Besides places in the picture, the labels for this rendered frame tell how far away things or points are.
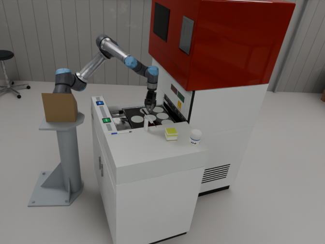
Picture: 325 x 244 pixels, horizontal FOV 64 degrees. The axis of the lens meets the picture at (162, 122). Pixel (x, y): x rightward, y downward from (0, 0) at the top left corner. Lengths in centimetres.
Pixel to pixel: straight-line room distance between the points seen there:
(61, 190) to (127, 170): 129
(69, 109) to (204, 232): 155
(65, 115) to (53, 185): 88
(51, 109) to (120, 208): 92
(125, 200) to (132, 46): 311
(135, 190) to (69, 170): 94
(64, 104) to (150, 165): 88
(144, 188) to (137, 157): 24
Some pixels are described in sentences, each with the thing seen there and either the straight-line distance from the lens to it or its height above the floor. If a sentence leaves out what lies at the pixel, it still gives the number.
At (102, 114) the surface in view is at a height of 96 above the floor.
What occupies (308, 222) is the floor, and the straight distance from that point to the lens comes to 301.
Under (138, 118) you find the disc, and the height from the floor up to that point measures 90.
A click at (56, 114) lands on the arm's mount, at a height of 89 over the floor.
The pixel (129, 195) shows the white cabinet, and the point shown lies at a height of 70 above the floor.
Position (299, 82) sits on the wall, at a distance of 566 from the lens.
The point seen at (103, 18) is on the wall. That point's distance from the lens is 436.
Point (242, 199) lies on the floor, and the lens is 289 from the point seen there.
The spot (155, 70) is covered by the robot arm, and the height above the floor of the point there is 134.
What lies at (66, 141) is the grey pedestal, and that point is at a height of 64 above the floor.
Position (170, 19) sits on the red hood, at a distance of 204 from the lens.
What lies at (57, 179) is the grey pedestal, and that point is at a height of 11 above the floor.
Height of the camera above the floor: 201
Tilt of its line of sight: 33 degrees down
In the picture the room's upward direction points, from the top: 7 degrees clockwise
